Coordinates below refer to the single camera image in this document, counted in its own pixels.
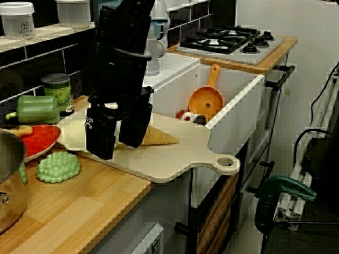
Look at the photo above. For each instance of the pale yellow toy dough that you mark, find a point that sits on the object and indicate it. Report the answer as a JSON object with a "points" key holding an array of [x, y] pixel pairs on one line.
{"points": [[72, 135]]}

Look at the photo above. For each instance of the green toy grapes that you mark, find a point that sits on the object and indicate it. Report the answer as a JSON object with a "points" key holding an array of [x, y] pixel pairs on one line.
{"points": [[58, 168]]}

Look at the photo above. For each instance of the red white tomato can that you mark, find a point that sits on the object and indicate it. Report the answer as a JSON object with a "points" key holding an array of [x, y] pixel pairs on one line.
{"points": [[190, 116]]}

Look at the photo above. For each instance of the light wooden cutting board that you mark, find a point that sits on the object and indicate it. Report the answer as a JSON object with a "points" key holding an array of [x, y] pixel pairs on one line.
{"points": [[164, 158]]}

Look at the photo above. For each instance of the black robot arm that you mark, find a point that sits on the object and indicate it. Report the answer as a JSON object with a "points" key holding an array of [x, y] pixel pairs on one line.
{"points": [[121, 26]]}

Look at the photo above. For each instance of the toy chicken drumstick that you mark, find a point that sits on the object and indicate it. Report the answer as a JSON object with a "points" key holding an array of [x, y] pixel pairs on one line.
{"points": [[23, 130]]}

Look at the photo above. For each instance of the dark vertical post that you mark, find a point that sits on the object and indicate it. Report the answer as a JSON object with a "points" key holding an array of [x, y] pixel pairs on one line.
{"points": [[94, 16]]}

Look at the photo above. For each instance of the stainless steel pot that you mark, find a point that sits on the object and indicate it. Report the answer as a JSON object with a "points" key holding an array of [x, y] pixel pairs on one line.
{"points": [[13, 198]]}

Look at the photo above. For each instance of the beige tiled ledge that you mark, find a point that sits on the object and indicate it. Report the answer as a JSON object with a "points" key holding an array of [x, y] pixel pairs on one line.
{"points": [[39, 35]]}

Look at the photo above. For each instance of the green clamp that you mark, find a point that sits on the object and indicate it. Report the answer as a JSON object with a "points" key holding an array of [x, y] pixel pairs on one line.
{"points": [[270, 201]]}

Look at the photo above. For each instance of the aluminium frame rail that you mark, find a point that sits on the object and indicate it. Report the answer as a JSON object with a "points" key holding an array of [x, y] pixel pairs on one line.
{"points": [[325, 111]]}

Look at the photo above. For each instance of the white toy sink unit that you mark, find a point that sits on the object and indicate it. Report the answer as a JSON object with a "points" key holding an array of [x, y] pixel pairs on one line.
{"points": [[238, 119]]}

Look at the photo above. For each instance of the green toy bell pepper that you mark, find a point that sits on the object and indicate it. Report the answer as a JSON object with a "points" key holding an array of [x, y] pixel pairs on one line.
{"points": [[37, 109]]}

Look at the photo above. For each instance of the toy ice cream cone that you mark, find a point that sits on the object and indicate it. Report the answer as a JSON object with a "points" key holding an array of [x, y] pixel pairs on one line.
{"points": [[161, 137]]}

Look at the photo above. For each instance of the green peas toy can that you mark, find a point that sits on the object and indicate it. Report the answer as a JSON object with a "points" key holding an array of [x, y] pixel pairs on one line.
{"points": [[58, 92]]}

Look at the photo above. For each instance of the red toy plate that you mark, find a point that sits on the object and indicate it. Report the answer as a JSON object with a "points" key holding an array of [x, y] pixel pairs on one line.
{"points": [[39, 140]]}

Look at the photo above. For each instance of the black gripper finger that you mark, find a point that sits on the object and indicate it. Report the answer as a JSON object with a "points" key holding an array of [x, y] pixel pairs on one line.
{"points": [[135, 127], [100, 135]]}

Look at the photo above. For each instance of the orange toy pan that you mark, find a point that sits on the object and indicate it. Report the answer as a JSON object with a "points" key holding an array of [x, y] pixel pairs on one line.
{"points": [[206, 101]]}

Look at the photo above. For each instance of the wood grain cabinet door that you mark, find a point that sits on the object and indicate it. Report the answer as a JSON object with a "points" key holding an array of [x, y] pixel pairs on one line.
{"points": [[217, 217]]}

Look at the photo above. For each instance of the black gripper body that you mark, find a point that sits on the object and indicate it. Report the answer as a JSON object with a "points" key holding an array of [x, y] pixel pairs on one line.
{"points": [[119, 76]]}

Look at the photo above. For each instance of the grey toy faucet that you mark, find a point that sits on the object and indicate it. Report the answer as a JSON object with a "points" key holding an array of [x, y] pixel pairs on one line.
{"points": [[156, 45]]}

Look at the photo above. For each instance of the white printed storage jar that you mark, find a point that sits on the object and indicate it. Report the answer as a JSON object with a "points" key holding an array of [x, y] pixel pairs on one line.
{"points": [[17, 23]]}

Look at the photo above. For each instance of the black toy gas stove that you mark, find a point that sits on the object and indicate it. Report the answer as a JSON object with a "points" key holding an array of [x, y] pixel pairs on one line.
{"points": [[225, 42]]}

